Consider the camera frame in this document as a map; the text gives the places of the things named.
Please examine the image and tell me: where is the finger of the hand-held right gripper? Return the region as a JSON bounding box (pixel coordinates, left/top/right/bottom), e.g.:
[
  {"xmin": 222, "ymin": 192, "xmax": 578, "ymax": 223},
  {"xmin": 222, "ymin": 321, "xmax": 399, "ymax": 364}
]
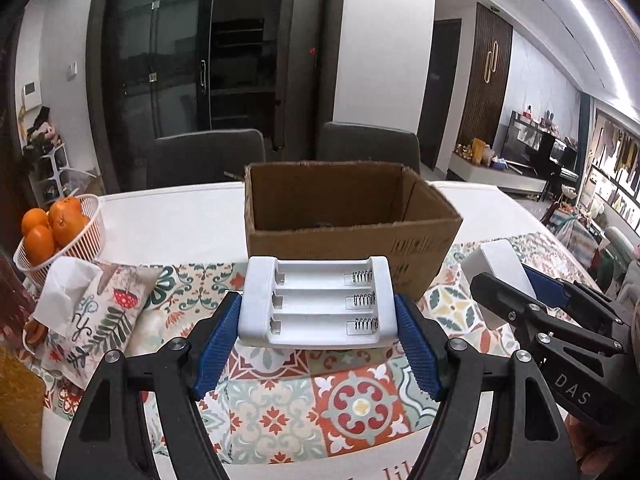
[
  {"xmin": 470, "ymin": 272, "xmax": 626, "ymax": 357},
  {"xmin": 522, "ymin": 265, "xmax": 636, "ymax": 332}
]

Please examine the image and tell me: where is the dark interior door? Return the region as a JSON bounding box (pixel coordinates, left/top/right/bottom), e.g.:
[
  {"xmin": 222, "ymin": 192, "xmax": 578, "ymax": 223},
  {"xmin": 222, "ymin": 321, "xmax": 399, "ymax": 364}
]
[{"xmin": 417, "ymin": 19, "xmax": 462, "ymax": 171}]

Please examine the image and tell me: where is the dark red packet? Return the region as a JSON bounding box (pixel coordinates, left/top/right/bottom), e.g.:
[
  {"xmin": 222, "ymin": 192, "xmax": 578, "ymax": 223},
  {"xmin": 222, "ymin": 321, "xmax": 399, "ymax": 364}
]
[{"xmin": 0, "ymin": 255, "xmax": 26, "ymax": 341}]

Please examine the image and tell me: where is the patterned tile-print table mat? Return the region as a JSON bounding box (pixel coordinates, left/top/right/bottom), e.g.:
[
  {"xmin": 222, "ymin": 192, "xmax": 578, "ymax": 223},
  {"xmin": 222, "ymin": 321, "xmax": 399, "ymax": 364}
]
[{"xmin": 42, "ymin": 232, "xmax": 601, "ymax": 467}]

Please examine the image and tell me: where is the striped cloth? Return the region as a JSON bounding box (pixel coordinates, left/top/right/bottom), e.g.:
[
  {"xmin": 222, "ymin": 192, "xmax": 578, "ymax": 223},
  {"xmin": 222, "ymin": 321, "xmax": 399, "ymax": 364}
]
[{"xmin": 555, "ymin": 215, "xmax": 601, "ymax": 266}]

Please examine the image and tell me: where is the white battery charger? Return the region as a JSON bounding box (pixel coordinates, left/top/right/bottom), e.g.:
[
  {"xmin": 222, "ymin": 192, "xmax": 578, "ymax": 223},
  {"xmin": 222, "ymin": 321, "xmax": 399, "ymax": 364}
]
[{"xmin": 237, "ymin": 255, "xmax": 398, "ymax": 350}]

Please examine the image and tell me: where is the pile of oranges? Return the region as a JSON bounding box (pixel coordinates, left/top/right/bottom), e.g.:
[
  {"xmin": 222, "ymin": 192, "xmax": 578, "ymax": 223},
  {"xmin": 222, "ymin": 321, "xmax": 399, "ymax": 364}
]
[{"xmin": 21, "ymin": 196, "xmax": 91, "ymax": 266}]

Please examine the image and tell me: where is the white plastic basket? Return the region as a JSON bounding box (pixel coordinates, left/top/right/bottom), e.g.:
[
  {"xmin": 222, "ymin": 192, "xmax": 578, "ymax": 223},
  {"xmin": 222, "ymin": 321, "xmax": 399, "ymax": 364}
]
[{"xmin": 13, "ymin": 194, "xmax": 107, "ymax": 286}]

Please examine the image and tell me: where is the white low cabinet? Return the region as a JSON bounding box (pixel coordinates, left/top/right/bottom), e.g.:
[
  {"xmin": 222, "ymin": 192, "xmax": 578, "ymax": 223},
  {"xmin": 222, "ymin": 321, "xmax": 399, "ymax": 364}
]
[{"xmin": 447, "ymin": 152, "xmax": 548, "ymax": 196}]

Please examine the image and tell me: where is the dark glass sliding door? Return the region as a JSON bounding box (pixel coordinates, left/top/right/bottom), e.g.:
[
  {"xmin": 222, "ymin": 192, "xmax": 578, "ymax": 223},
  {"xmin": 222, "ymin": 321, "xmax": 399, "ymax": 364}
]
[{"xmin": 102, "ymin": 0, "xmax": 213, "ymax": 136}]

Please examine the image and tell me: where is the person's right hand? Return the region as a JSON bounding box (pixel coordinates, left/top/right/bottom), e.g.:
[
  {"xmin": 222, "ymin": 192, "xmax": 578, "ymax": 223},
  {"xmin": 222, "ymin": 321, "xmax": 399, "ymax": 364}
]
[{"xmin": 566, "ymin": 411, "xmax": 640, "ymax": 475}]

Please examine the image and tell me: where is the display shelf with ornaments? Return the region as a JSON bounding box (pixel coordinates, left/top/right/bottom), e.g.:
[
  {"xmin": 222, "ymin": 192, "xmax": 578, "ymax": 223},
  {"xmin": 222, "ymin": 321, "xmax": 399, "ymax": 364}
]
[{"xmin": 580, "ymin": 105, "xmax": 640, "ymax": 231}]

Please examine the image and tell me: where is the floral fabric tissue pouch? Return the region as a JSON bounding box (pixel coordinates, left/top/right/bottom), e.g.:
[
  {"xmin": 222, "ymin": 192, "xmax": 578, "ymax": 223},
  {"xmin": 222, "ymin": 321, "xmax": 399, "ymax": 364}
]
[{"xmin": 32, "ymin": 261, "xmax": 165, "ymax": 392}]

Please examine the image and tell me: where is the black piano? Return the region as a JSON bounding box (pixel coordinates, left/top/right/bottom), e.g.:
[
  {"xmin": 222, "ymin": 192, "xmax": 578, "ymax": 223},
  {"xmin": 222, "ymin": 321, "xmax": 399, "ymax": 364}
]
[{"xmin": 537, "ymin": 132, "xmax": 581, "ymax": 201}]

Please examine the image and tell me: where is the grey dining chair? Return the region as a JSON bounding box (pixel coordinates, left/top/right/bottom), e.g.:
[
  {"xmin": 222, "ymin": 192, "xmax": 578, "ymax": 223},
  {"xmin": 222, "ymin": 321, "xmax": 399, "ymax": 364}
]
[
  {"xmin": 316, "ymin": 121, "xmax": 421, "ymax": 173},
  {"xmin": 146, "ymin": 129, "xmax": 266, "ymax": 191}
]

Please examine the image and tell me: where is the wooden slat wall panel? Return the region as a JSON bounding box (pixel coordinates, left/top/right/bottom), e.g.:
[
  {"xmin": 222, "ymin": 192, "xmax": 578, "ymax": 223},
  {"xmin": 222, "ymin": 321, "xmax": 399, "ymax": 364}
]
[{"xmin": 457, "ymin": 2, "xmax": 513, "ymax": 148}]

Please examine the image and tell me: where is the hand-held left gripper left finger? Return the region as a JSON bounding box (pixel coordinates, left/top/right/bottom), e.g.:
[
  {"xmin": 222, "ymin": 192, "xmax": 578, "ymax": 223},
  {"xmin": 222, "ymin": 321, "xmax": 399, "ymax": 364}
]
[{"xmin": 55, "ymin": 291, "xmax": 244, "ymax": 480}]

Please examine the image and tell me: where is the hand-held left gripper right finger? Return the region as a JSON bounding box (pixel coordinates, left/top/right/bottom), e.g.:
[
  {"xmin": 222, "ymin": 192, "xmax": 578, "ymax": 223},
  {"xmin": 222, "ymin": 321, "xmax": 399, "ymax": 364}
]
[{"xmin": 393, "ymin": 294, "xmax": 573, "ymax": 480}]

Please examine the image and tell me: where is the cardboard box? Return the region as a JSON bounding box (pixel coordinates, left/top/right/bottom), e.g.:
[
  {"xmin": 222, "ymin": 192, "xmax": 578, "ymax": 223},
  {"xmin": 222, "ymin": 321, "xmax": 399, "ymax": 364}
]
[{"xmin": 243, "ymin": 161, "xmax": 463, "ymax": 293}]

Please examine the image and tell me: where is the white power adapter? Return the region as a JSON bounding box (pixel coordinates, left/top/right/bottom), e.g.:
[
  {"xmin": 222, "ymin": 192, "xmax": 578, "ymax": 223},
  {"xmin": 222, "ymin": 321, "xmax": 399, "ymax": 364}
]
[{"xmin": 461, "ymin": 239, "xmax": 537, "ymax": 331}]

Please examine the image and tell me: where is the white shelf rack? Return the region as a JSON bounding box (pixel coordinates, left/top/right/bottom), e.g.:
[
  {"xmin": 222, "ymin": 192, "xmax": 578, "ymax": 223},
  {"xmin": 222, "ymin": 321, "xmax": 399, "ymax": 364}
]
[{"xmin": 35, "ymin": 142, "xmax": 76, "ymax": 201}]

